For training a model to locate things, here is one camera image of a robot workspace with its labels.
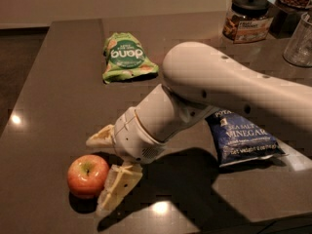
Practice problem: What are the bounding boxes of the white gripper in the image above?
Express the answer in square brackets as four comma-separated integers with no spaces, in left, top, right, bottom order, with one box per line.
[86,107,166,213]

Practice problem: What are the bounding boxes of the red yellow apple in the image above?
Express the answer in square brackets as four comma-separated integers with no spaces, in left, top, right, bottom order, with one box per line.
[67,155,109,199]

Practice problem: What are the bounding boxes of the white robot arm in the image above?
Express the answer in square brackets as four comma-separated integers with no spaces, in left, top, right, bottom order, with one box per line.
[86,42,312,216]

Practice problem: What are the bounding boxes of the green rice chip bag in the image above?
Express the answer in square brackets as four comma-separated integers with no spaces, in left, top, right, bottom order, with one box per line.
[102,32,159,84]

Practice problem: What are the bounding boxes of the blue kettle chips bag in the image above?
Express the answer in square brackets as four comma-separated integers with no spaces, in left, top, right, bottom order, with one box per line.
[206,109,285,167]

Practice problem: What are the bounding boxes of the glass jar black lid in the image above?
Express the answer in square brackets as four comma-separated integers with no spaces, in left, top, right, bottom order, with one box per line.
[222,0,273,44]

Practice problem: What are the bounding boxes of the clear glass cup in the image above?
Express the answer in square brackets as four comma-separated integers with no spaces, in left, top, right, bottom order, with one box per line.
[283,11,312,67]

